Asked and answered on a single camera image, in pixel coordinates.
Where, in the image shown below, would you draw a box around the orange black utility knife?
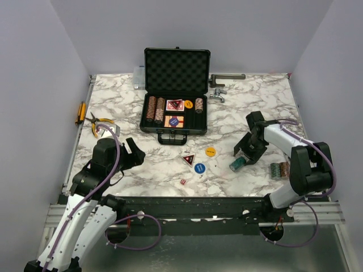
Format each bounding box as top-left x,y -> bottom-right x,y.
75,101 -> 86,125

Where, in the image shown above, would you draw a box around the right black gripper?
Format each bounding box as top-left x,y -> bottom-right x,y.
234,132 -> 268,165

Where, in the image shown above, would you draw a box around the yellow handled pliers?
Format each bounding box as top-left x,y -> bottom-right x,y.
85,113 -> 114,138

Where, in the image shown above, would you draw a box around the black red triangle button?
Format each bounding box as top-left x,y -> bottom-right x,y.
170,100 -> 183,111

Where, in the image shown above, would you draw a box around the grey green chip stack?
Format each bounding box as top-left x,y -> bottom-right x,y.
269,163 -> 281,180

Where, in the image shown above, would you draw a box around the orange playing card deck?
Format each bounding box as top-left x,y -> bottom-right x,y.
164,115 -> 184,128

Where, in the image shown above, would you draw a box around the clear plastic organizer box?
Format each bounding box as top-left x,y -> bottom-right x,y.
133,66 -> 145,90

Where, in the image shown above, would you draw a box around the brown red chip stack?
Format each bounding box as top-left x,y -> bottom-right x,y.
279,162 -> 290,179

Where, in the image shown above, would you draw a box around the silver metal tap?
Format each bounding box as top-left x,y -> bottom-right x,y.
210,88 -> 227,103

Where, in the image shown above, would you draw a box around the brown chip stack far left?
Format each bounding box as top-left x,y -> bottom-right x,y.
146,96 -> 157,122

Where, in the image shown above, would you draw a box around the red playing card deck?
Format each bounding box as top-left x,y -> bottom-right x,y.
166,99 -> 184,112

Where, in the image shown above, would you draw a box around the yellow round button on table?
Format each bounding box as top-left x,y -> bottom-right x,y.
205,147 -> 216,157

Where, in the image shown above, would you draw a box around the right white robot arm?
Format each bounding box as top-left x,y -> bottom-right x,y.
234,111 -> 337,222

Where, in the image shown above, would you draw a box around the black red triangle on table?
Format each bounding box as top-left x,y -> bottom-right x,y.
181,154 -> 196,167

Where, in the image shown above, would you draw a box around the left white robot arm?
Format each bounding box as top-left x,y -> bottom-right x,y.
24,137 -> 145,271

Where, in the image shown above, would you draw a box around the black poker set case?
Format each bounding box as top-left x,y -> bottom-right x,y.
140,48 -> 210,146

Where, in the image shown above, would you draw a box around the grey metal door handle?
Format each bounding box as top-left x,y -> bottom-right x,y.
208,74 -> 246,88

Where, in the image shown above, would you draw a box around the blue round button in case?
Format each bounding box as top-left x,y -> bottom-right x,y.
169,117 -> 179,127

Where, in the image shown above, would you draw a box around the yellow big blind button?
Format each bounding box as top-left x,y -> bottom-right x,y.
184,100 -> 193,109

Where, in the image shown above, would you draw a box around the blue round button on table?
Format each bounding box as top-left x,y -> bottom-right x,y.
194,163 -> 206,175

